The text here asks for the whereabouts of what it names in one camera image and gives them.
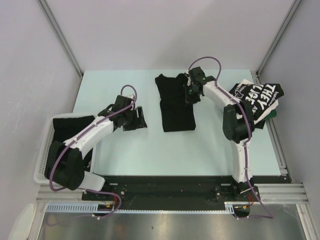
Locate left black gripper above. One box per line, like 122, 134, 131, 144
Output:
122, 106, 147, 132

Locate black graphic t shirt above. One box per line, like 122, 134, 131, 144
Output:
155, 73, 196, 133

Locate white plastic laundry basket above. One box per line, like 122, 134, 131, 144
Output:
33, 113, 97, 185

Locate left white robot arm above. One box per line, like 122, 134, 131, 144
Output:
44, 95, 147, 200

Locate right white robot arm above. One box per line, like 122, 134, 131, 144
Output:
184, 67, 255, 201

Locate black folded lettered t shirt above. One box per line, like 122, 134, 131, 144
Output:
228, 81, 286, 130

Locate black clothes in basket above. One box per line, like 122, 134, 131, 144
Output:
45, 115, 95, 179

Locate green folded t shirt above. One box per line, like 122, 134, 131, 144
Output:
264, 109, 277, 121

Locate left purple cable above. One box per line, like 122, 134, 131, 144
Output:
47, 84, 139, 227

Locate purple cable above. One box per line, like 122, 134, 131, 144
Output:
47, 84, 139, 227
187, 56, 274, 220

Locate white slotted cable duct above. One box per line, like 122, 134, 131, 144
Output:
46, 203, 235, 215

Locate aluminium frame rail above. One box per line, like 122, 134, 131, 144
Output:
36, 183, 309, 204

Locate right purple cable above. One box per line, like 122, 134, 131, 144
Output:
187, 56, 274, 220

